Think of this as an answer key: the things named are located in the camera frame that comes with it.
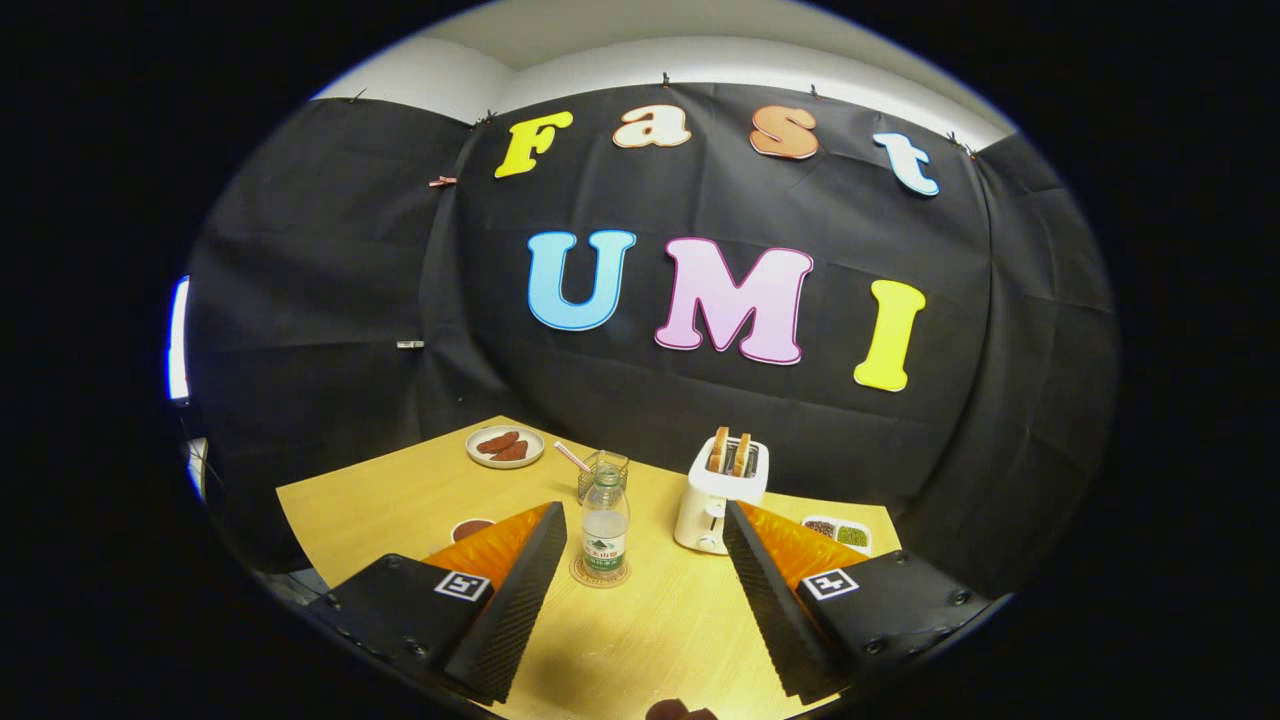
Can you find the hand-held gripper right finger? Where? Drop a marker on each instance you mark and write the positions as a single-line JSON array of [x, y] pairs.
[[770, 600]]

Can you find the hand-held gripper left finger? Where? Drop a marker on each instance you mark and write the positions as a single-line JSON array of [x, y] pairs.
[[520, 600]]

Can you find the round cork coaster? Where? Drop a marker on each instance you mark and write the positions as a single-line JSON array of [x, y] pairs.
[[600, 582]]

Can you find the clear plastic bottle green label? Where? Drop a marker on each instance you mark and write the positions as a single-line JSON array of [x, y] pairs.
[[605, 525]]

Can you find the white divided seed dish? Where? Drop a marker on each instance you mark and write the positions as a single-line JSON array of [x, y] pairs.
[[838, 535]]

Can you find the white toaster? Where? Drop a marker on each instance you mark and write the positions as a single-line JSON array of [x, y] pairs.
[[715, 510]]

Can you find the toast slice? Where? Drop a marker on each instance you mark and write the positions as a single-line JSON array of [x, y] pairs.
[[718, 448], [741, 455]]

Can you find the reddish brown food piece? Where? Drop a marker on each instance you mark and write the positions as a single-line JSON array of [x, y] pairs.
[[497, 441], [511, 452]]

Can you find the small white plate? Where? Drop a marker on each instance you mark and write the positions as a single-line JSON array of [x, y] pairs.
[[480, 455]]

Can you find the red striped straw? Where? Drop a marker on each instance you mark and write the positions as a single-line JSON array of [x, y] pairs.
[[572, 457]]

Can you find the wooden table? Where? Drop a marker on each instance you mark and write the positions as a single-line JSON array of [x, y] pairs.
[[380, 500]]

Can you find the black backdrop cloth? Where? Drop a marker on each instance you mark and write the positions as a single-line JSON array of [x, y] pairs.
[[700, 400]]

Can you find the computer monitor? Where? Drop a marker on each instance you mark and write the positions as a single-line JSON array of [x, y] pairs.
[[179, 340]]

